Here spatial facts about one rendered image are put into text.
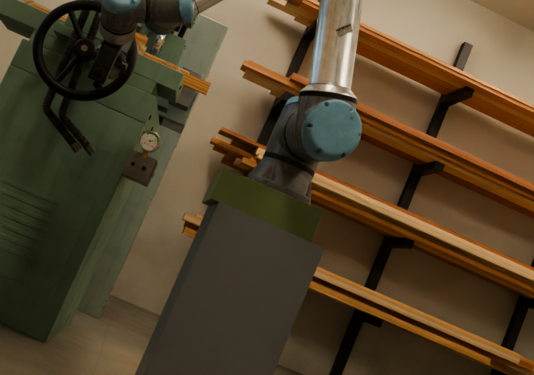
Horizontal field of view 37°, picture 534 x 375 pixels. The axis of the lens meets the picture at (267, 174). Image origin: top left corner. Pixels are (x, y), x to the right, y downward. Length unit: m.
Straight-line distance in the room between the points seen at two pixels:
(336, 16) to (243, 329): 0.82
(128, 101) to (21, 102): 0.32
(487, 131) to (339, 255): 1.30
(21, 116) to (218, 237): 0.79
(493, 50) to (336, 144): 3.72
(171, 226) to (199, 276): 2.95
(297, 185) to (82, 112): 0.73
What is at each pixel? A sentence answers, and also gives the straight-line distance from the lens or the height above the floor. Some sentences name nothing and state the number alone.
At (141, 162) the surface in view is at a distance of 2.40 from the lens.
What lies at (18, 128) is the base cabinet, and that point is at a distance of 2.49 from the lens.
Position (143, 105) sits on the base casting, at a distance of 2.46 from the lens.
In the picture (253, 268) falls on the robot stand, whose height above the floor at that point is 0.43.
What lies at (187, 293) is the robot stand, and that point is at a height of 0.31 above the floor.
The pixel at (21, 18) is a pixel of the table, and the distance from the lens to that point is 2.56.
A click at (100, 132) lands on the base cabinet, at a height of 0.63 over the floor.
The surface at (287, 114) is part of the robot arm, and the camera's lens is 2.17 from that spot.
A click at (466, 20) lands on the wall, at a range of 5.60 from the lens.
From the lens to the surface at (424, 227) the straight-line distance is 4.69.
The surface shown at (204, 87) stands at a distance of 2.63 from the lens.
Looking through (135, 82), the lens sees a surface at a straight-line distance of 2.48.
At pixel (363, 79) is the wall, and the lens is 5.26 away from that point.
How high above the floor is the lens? 0.39
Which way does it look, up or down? 8 degrees up
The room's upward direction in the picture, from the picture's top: 23 degrees clockwise
